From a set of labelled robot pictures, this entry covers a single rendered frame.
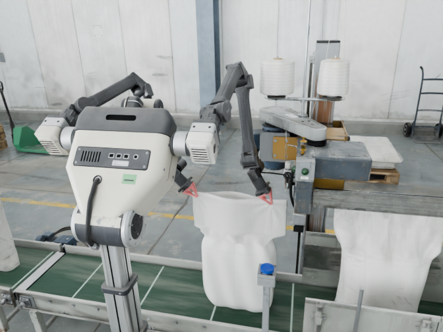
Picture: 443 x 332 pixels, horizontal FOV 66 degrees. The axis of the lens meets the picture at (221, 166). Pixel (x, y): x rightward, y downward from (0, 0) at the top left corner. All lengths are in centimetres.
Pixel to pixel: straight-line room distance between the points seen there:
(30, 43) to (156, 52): 281
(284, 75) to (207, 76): 475
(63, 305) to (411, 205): 194
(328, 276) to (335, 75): 118
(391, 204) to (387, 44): 512
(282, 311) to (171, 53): 572
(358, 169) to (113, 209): 95
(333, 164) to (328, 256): 81
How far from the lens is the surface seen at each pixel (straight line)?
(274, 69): 164
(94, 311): 225
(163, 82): 713
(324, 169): 147
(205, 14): 631
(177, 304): 212
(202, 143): 116
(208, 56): 631
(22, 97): 905
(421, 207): 179
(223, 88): 146
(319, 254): 213
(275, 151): 185
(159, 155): 119
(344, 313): 169
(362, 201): 172
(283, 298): 215
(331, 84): 166
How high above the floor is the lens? 182
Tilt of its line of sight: 22 degrees down
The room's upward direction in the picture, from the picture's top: 1 degrees counter-clockwise
